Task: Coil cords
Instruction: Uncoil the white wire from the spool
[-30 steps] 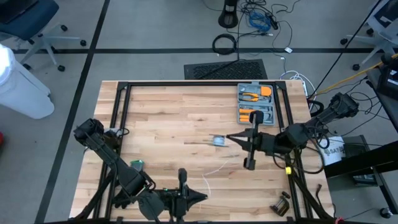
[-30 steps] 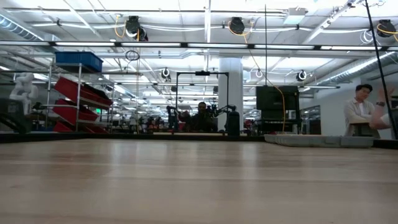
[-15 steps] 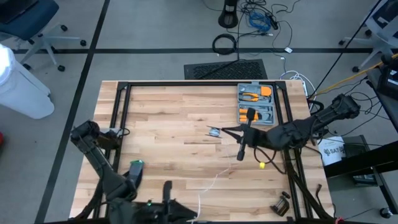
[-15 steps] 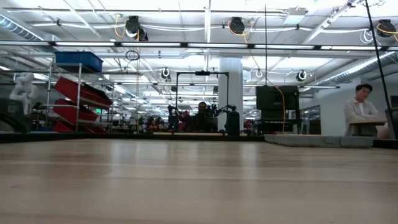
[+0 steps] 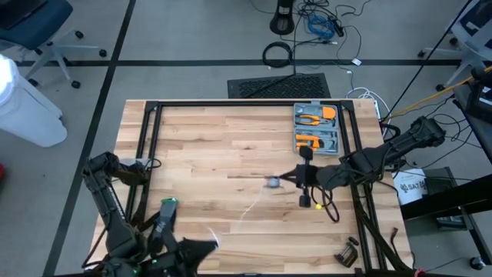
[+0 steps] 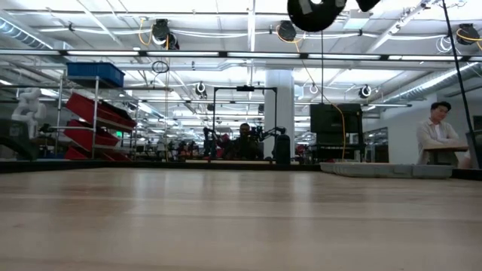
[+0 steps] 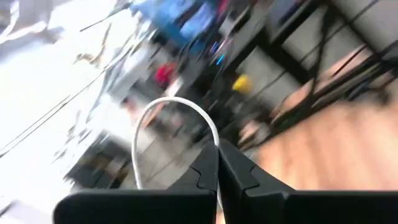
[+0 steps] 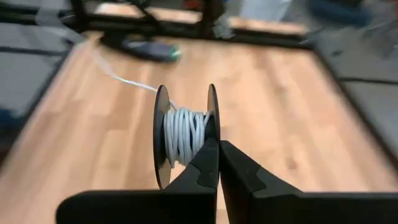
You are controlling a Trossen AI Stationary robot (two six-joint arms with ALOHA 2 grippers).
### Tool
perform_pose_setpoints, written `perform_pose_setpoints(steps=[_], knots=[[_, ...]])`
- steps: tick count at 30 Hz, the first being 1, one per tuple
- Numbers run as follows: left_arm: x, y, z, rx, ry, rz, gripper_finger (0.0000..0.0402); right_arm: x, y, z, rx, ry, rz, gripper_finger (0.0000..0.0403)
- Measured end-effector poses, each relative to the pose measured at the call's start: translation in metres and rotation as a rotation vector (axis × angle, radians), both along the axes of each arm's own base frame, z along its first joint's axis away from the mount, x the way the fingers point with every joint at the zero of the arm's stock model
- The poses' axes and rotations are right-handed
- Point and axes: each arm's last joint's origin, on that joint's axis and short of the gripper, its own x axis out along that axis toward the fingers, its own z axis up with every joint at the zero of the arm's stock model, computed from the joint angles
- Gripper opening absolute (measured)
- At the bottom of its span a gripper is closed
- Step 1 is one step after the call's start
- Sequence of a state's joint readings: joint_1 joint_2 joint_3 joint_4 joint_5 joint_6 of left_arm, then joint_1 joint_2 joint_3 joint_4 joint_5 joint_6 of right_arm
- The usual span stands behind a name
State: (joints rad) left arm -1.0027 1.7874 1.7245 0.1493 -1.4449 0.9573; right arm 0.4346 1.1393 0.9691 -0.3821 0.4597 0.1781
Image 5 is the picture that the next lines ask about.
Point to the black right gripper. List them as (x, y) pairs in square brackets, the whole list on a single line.
[(326, 177)]

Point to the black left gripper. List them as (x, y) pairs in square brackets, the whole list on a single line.
[(161, 265)]

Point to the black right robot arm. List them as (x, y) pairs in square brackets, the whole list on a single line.
[(384, 154)]

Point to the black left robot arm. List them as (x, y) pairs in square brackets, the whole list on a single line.
[(115, 215)]

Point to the orange tape measure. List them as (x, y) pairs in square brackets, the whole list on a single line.
[(329, 112)]

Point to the black floor vent grate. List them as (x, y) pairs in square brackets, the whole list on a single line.
[(280, 86)]

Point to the white power strip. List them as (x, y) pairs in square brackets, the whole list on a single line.
[(377, 109)]

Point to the white power adapter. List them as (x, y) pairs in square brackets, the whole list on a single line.
[(356, 61)]

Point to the black tripod stand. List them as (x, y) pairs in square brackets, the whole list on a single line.
[(294, 46)]

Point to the black equipment box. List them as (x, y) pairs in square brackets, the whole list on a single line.
[(438, 181)]

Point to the black power strip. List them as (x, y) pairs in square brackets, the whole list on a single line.
[(337, 27)]

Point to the black tower stand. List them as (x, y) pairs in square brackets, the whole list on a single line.
[(282, 21)]

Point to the thin black slanted pole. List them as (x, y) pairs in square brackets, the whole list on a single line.
[(429, 57)]

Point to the black equipment cart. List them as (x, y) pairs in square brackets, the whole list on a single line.
[(480, 100)]

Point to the grey office chair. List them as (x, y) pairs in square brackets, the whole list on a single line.
[(473, 27)]

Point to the white bucket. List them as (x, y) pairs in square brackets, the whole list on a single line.
[(23, 111)]

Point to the office chair blue seat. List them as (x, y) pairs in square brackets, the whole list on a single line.
[(34, 19)]

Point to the black metal table frame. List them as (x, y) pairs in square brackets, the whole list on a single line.
[(250, 103)]

